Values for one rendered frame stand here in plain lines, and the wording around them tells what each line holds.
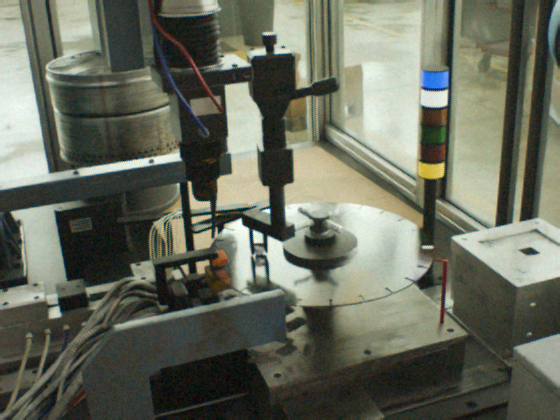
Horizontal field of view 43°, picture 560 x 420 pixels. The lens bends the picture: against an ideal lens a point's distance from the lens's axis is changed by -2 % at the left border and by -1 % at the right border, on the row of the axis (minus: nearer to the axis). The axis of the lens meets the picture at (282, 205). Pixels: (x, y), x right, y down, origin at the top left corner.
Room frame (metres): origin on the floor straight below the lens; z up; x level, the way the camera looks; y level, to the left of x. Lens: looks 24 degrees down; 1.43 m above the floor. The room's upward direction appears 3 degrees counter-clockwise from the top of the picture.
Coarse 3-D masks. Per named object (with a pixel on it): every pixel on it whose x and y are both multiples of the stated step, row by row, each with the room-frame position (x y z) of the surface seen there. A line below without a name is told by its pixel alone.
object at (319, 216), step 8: (304, 208) 0.98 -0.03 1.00; (344, 208) 0.97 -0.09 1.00; (312, 216) 0.94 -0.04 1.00; (320, 216) 0.94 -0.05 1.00; (328, 216) 0.94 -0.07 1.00; (336, 216) 0.96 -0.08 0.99; (296, 224) 0.92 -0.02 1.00; (304, 224) 0.93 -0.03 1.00; (312, 224) 0.93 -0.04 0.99; (320, 224) 0.93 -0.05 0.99; (328, 224) 0.92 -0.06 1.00; (336, 224) 0.92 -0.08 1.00; (312, 232) 0.94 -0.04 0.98; (320, 232) 0.93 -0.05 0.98; (328, 232) 0.94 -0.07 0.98
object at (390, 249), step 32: (352, 224) 1.02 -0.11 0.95; (384, 224) 1.01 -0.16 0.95; (256, 256) 0.93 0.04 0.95; (352, 256) 0.91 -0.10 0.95; (384, 256) 0.91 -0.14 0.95; (416, 256) 0.90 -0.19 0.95; (256, 288) 0.83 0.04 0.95; (288, 288) 0.83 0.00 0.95; (320, 288) 0.83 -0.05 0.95; (352, 288) 0.82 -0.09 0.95; (384, 288) 0.82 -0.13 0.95
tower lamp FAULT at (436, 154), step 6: (420, 144) 1.16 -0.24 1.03; (444, 144) 1.16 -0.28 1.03; (420, 150) 1.16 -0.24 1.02; (426, 150) 1.15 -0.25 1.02; (432, 150) 1.15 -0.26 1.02; (438, 150) 1.15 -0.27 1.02; (444, 150) 1.16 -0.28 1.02; (420, 156) 1.16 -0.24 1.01; (426, 156) 1.15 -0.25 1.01; (432, 156) 1.15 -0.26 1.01; (438, 156) 1.15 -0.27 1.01; (444, 156) 1.16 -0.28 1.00; (432, 162) 1.15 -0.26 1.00
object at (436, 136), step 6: (420, 126) 1.17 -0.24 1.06; (426, 126) 1.15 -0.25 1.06; (444, 126) 1.15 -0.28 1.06; (420, 132) 1.17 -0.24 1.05; (426, 132) 1.15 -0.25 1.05; (432, 132) 1.15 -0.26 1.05; (438, 132) 1.15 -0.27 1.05; (444, 132) 1.15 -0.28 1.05; (420, 138) 1.17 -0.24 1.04; (426, 138) 1.15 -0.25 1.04; (432, 138) 1.15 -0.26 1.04; (438, 138) 1.15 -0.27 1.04; (444, 138) 1.16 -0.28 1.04; (426, 144) 1.15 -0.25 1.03; (432, 144) 1.15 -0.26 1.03; (438, 144) 1.15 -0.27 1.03
